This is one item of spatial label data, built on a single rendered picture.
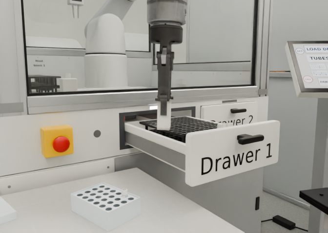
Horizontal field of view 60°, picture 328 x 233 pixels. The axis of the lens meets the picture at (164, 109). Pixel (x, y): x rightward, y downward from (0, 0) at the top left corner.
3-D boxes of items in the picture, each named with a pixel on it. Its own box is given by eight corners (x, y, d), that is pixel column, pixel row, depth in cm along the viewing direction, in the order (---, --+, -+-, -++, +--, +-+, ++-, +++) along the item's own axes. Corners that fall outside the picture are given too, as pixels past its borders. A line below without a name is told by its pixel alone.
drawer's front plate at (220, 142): (277, 162, 74) (280, 120, 72) (190, 187, 58) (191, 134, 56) (272, 160, 75) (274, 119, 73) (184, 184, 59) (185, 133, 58)
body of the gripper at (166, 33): (182, 22, 60) (181, 67, 61) (183, 28, 68) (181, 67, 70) (147, 22, 60) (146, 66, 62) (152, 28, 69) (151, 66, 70)
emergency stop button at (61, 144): (71, 151, 70) (70, 136, 70) (53, 154, 68) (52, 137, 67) (67, 149, 73) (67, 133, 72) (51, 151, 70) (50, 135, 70)
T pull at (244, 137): (264, 140, 64) (264, 134, 63) (241, 145, 60) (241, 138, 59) (251, 137, 67) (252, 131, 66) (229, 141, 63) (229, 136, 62)
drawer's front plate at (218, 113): (256, 128, 117) (257, 101, 116) (203, 137, 101) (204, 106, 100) (253, 127, 119) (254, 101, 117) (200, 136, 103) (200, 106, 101)
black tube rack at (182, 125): (234, 150, 78) (235, 127, 77) (183, 161, 69) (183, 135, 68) (185, 135, 97) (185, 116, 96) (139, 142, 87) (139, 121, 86)
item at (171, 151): (268, 156, 74) (269, 133, 73) (191, 176, 60) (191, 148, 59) (177, 129, 107) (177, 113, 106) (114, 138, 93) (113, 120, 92)
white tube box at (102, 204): (140, 214, 59) (140, 197, 58) (108, 231, 52) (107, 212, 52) (103, 197, 67) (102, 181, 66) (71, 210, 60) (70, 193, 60)
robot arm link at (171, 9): (187, 4, 68) (186, 30, 69) (149, 4, 68) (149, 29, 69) (187, -6, 59) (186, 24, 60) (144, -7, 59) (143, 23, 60)
